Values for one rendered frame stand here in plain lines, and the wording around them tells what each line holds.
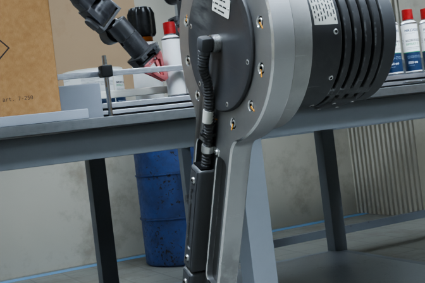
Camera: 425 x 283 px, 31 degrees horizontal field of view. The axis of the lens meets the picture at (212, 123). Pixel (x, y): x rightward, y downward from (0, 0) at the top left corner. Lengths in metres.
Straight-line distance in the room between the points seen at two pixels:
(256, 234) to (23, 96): 0.58
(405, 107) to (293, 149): 3.92
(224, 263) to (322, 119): 0.85
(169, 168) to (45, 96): 3.02
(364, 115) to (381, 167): 3.98
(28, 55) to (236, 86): 0.74
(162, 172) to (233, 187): 3.61
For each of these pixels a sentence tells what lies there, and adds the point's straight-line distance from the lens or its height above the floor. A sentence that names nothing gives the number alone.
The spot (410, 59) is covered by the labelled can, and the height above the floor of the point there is 0.92.
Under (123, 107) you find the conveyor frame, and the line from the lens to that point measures 1.99.
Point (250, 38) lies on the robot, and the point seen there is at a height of 0.87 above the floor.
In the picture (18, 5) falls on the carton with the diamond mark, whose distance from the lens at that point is 1.58.
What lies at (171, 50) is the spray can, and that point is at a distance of 2.09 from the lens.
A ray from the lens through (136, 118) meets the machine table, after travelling 1.56.
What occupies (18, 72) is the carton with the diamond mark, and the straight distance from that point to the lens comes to 1.56.
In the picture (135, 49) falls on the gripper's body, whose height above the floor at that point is 1.01.
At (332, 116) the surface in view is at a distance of 1.82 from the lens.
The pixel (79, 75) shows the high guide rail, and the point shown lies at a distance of 1.97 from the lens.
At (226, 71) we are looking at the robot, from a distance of 0.91.
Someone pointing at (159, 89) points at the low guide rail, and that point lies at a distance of 2.12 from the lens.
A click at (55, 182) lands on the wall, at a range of 5.11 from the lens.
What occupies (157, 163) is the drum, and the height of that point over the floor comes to 0.62.
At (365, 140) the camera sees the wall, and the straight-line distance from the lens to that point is 5.96.
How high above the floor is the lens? 0.78
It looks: level
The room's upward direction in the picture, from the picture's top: 7 degrees counter-clockwise
